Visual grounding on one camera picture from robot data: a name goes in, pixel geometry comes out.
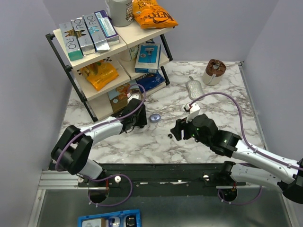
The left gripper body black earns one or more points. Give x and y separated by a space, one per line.
141 120

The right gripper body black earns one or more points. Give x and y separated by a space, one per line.
189 130

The purple earbud charging case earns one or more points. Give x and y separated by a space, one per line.
155 118

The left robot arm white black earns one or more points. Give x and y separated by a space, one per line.
71 152

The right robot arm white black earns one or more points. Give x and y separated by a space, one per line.
282 174

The brown blue snack bag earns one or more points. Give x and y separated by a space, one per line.
118 95

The dark blue chips bag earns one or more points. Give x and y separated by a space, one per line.
150 81

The silver glitter pouch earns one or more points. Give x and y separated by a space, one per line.
194 87

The black and cream shelf rack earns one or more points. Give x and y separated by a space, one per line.
97 103

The orange snack bag middle shelf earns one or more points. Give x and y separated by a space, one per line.
99 74

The blue razor box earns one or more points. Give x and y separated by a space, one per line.
148 58

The white cup on shelf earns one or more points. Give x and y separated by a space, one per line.
130 54

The brown white cup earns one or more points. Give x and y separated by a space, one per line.
213 72

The silver blue toothpaste box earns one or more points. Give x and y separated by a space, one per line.
96 33

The purple white box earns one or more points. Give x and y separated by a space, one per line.
109 32

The blue plastic tray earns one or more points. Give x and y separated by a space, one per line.
125 218

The teal silver toothpaste box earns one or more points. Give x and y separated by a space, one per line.
70 41

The silver toothpaste box middle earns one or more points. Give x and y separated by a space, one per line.
83 36

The orange chips bag top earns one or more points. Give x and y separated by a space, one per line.
149 14

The grey white mug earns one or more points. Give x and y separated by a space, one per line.
120 12

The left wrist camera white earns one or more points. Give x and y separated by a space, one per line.
131 96

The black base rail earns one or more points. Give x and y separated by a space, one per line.
160 180

